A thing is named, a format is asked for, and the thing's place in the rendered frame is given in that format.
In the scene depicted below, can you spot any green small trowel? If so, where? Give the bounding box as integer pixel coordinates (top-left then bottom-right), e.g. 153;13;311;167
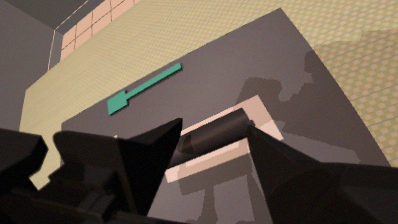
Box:
107;62;183;115

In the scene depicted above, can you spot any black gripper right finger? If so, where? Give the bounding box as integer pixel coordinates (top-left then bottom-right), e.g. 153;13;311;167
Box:
247;125;398;224

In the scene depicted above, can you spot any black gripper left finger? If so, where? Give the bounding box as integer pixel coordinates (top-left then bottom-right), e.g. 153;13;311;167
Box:
52;118;183;216

